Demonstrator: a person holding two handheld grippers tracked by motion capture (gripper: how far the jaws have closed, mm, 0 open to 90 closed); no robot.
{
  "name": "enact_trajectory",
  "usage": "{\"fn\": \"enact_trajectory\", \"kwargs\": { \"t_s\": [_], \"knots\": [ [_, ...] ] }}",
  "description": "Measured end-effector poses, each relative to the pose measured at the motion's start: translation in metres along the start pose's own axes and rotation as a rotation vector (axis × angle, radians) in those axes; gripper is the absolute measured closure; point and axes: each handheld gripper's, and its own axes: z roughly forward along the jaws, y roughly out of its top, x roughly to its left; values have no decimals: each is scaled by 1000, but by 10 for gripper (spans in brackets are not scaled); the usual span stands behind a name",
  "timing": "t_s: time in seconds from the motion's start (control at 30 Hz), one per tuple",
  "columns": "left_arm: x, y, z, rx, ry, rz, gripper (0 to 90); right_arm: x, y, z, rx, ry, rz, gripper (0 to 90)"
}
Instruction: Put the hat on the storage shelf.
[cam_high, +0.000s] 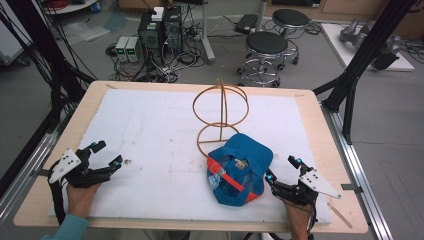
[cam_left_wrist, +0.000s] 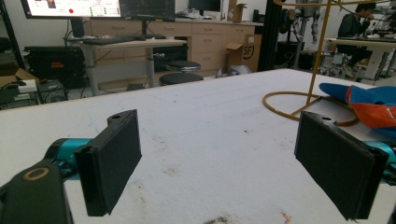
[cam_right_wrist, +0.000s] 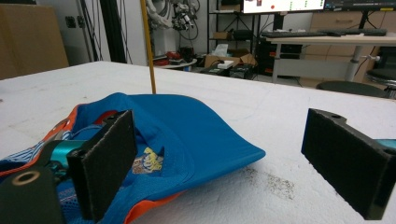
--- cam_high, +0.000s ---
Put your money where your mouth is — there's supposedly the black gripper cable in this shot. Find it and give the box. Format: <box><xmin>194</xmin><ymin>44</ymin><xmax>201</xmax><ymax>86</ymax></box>
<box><xmin>308</xmin><ymin>194</ymin><xmax>318</xmax><ymax>240</ymax></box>

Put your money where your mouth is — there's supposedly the wooden stick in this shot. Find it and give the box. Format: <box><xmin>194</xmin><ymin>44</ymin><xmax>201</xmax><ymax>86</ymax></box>
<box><xmin>327</xmin><ymin>202</ymin><xmax>354</xmax><ymax>230</ymax></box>

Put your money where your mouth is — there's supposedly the black flat device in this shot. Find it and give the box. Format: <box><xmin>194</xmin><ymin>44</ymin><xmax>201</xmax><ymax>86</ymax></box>
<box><xmin>234</xmin><ymin>13</ymin><xmax>259</xmax><ymax>35</ymax></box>

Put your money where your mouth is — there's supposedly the black round stool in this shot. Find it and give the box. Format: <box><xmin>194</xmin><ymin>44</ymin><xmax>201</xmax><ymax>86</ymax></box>
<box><xmin>271</xmin><ymin>8</ymin><xmax>311</xmax><ymax>65</ymax></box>
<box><xmin>236</xmin><ymin>31</ymin><xmax>289</xmax><ymax>88</ymax></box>

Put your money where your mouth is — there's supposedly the white floor board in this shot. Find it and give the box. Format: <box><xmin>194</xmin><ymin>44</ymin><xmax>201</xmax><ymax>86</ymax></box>
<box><xmin>320</xmin><ymin>22</ymin><xmax>416</xmax><ymax>72</ymax></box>

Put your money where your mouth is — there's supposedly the black computer tower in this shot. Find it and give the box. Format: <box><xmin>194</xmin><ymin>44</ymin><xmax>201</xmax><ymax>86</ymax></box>
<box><xmin>162</xmin><ymin>5</ymin><xmax>184</xmax><ymax>56</ymax></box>
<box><xmin>137</xmin><ymin>10</ymin><xmax>165</xmax><ymax>65</ymax></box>

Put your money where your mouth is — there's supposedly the blue cap with orange strap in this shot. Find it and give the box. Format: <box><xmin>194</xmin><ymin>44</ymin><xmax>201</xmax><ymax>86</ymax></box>
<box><xmin>206</xmin><ymin>132</ymin><xmax>274</xmax><ymax>207</ymax></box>

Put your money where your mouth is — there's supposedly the black metal frame post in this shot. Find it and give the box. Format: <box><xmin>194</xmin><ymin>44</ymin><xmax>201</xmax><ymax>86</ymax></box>
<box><xmin>0</xmin><ymin>0</ymin><xmax>98</xmax><ymax>134</ymax></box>
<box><xmin>312</xmin><ymin>0</ymin><xmax>419</xmax><ymax>145</ymax></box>

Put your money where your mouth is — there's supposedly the grey metal stand leg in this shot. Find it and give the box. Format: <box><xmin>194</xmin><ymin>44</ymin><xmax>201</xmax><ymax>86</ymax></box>
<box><xmin>199</xmin><ymin>0</ymin><xmax>217</xmax><ymax>65</ymax></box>

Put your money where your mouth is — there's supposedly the white box on computer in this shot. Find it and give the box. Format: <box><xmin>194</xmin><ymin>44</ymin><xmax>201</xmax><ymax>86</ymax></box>
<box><xmin>151</xmin><ymin>6</ymin><xmax>165</xmax><ymax>22</ymax></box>

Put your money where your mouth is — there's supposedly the person's right hand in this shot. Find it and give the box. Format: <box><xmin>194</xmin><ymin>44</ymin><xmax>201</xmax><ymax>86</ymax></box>
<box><xmin>283</xmin><ymin>199</ymin><xmax>316</xmax><ymax>240</ymax></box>

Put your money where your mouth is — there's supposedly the orange wire hat stand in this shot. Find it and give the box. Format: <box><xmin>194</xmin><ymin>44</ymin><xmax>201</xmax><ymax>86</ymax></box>
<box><xmin>192</xmin><ymin>78</ymin><xmax>250</xmax><ymax>158</ymax></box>

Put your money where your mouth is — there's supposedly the tangle of floor cables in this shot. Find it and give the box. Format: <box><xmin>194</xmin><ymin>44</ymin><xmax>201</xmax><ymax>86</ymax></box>
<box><xmin>105</xmin><ymin>19</ymin><xmax>208</xmax><ymax>84</ymax></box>

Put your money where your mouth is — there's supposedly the person's left hand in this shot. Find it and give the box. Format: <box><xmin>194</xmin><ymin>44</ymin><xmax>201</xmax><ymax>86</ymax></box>
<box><xmin>65</xmin><ymin>182</ymin><xmax>102</xmax><ymax>220</ymax></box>

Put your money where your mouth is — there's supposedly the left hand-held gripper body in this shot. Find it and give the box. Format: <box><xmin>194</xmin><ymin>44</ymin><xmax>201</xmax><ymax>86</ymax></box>
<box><xmin>48</xmin><ymin>148</ymin><xmax>113</xmax><ymax>189</ymax></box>

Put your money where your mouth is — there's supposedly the grey power supply unit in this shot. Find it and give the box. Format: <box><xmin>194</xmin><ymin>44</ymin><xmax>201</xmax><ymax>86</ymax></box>
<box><xmin>114</xmin><ymin>35</ymin><xmax>130</xmax><ymax>63</ymax></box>
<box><xmin>125</xmin><ymin>36</ymin><xmax>144</xmax><ymax>63</ymax></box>

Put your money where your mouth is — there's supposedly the white foam mat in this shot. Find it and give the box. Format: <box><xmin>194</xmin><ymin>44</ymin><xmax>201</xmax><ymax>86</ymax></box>
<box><xmin>49</xmin><ymin>88</ymin><xmax>334</xmax><ymax>225</ymax></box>

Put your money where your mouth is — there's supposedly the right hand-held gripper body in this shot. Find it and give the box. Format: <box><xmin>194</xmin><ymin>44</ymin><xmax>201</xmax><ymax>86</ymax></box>
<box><xmin>270</xmin><ymin>165</ymin><xmax>342</xmax><ymax>207</ymax></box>

